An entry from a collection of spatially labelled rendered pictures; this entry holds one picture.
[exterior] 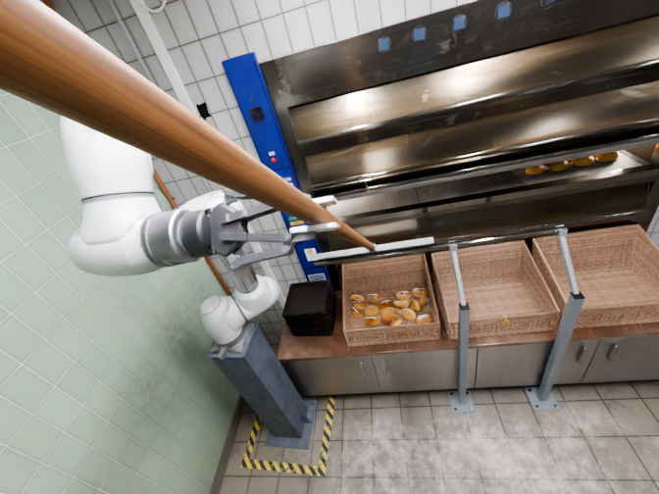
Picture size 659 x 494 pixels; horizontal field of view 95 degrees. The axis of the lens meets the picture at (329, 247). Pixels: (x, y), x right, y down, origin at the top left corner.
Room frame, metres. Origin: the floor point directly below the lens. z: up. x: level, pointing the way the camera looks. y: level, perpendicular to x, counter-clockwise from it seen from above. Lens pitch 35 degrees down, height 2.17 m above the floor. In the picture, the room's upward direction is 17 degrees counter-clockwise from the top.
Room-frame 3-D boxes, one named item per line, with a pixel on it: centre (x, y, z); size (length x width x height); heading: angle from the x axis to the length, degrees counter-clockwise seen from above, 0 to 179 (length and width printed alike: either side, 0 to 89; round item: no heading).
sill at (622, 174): (1.46, -0.88, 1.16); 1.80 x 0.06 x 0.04; 76
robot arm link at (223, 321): (1.12, 0.61, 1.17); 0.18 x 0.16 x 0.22; 113
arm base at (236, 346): (1.10, 0.63, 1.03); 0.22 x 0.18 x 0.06; 161
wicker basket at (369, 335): (1.32, -0.25, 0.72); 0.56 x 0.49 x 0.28; 76
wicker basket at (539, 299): (1.17, -0.83, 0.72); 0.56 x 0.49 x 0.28; 76
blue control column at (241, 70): (2.60, -0.09, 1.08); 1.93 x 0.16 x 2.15; 166
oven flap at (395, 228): (1.44, -0.88, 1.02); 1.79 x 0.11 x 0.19; 76
